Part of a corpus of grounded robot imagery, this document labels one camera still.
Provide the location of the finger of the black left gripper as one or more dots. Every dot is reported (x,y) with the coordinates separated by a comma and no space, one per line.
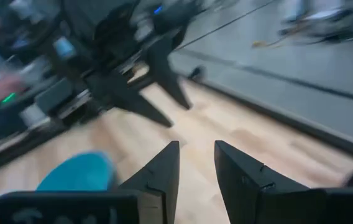
(123,93)
(164,71)

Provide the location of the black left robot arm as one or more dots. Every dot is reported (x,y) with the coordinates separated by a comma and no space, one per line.
(117,25)

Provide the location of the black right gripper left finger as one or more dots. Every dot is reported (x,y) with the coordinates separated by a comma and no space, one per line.
(151,177)

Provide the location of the black aluminium table frame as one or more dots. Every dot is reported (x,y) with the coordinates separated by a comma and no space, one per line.
(319,134)

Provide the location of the blue bowl with white inside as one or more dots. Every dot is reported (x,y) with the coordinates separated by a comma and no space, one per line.
(77,174)

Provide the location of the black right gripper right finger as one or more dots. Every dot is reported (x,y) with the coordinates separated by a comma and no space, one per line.
(241,180)

